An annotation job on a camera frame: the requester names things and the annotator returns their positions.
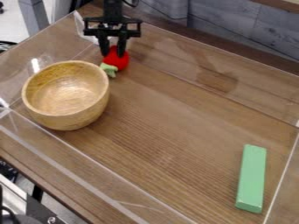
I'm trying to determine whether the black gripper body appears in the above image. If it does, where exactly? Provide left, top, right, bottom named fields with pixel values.
left=83, top=17, right=143, bottom=38

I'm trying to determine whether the green rectangular block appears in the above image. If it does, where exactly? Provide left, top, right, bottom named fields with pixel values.
left=235, top=144, right=267, bottom=214

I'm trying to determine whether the clear acrylic tray enclosure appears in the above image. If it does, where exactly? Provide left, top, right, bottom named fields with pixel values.
left=0, top=10, right=299, bottom=224

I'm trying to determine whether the wooden bowl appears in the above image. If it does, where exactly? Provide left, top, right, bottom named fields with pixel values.
left=21, top=60, right=109, bottom=130

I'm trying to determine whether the red plush fruit green stem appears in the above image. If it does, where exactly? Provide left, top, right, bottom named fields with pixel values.
left=100, top=45, right=129, bottom=78

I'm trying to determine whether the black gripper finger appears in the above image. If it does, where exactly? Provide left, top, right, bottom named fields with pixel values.
left=97, top=32, right=109, bottom=56
left=116, top=31, right=127, bottom=58

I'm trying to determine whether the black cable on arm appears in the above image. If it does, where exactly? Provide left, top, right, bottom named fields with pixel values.
left=121, top=0, right=140, bottom=9

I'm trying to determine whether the black device bottom left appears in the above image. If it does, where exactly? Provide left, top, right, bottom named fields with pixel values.
left=0, top=196, right=68, bottom=224

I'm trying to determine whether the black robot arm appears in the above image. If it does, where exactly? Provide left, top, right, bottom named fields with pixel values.
left=83, top=0, right=143, bottom=58

